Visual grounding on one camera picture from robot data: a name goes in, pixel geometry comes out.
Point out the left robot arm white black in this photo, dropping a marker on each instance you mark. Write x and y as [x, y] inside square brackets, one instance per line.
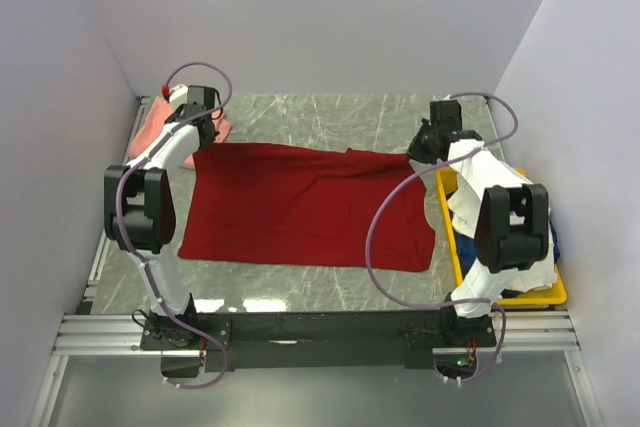
[139, 213]

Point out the folded pink t shirt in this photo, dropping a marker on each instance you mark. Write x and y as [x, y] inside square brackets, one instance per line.
[154, 125]

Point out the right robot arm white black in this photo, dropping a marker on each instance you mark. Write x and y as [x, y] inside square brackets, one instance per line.
[508, 214]

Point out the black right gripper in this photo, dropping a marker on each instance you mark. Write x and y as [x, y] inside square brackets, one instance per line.
[415, 152]

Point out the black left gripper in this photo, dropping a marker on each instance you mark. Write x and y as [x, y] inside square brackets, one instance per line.
[211, 141]

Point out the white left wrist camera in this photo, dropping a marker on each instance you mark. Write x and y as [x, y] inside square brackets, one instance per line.
[176, 94]

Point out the red t shirt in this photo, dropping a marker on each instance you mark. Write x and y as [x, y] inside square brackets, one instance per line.
[264, 203]

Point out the blue t shirt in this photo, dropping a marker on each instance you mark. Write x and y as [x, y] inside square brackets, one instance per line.
[541, 275]

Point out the yellow plastic bin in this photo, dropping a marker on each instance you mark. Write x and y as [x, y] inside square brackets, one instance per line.
[446, 185]

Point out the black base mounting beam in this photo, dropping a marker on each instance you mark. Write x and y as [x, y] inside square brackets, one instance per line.
[407, 338]

